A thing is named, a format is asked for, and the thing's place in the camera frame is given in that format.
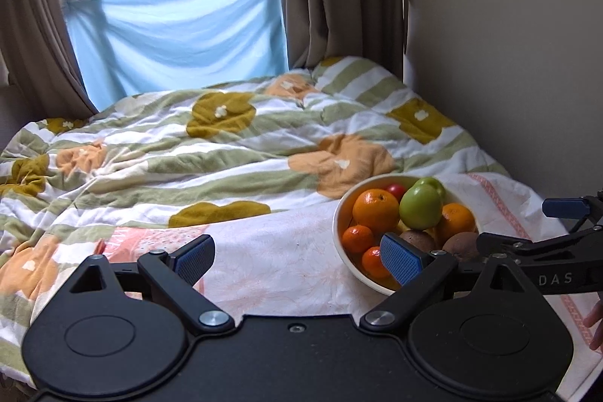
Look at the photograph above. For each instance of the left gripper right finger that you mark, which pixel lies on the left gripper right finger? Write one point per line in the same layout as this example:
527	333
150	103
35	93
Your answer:
425	279

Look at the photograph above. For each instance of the floral striped duvet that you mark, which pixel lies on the floral striped duvet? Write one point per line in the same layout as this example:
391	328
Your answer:
193	157

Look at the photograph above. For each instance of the small mandarin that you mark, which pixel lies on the small mandarin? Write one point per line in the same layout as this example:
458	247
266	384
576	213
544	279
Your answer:
372	264
357	239

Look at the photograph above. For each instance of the large green apple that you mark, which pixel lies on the large green apple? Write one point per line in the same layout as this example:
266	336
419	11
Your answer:
421	207

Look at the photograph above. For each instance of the brown kiwi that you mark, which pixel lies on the brown kiwi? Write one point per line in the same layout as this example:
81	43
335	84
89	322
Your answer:
463	247
420	240

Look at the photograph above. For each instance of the person right hand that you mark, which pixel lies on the person right hand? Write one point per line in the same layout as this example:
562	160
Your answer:
595	319

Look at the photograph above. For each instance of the brown curtain left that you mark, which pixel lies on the brown curtain left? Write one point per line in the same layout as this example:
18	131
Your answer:
40	59

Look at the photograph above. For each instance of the red cherry tomato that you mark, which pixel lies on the red cherry tomato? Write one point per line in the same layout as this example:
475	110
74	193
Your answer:
397	190

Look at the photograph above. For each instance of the small green apple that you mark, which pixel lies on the small green apple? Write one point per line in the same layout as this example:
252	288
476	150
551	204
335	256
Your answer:
433	183

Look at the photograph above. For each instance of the light blue window cloth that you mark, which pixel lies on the light blue window cloth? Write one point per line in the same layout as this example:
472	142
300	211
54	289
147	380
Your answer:
130	47

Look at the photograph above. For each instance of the cream bowl with bear print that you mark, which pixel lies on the cream bowl with bear print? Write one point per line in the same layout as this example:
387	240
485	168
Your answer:
343	219

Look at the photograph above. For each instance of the white pink patterned cloth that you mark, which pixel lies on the white pink patterned cloth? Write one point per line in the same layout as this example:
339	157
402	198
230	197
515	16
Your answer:
286	262

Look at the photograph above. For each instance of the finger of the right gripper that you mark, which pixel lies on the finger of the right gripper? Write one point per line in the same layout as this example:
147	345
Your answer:
580	210
582	245

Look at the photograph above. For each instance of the large orange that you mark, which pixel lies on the large orange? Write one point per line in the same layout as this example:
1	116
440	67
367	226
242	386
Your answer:
378	210
455	218

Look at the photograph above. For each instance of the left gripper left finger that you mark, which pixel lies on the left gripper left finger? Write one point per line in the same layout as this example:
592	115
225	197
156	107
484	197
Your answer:
171	277

